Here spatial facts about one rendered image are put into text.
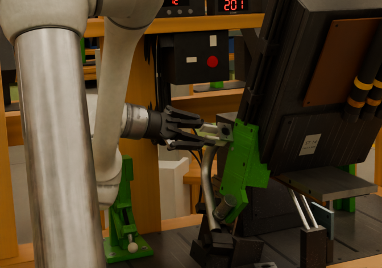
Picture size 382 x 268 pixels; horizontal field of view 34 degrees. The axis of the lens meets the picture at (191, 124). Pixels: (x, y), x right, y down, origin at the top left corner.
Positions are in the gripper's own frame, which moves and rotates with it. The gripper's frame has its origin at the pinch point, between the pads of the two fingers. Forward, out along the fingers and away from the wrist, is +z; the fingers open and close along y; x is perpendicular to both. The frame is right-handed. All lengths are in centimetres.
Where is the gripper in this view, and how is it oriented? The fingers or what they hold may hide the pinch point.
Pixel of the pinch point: (214, 134)
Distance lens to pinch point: 166.9
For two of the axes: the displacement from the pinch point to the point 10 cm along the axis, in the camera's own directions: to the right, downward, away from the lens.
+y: -1.0, -8.2, 5.6
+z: 9.1, 1.5, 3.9
